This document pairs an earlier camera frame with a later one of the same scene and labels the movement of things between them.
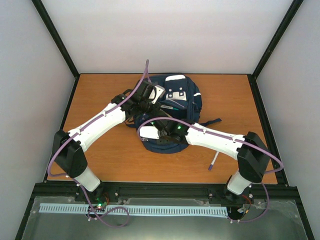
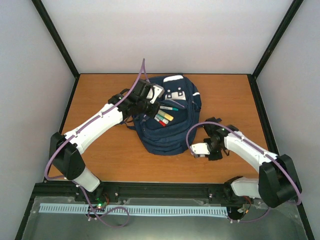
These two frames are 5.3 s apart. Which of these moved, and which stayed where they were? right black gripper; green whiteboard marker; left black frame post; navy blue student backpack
Moved: right black gripper
Stayed: navy blue student backpack; left black frame post; green whiteboard marker
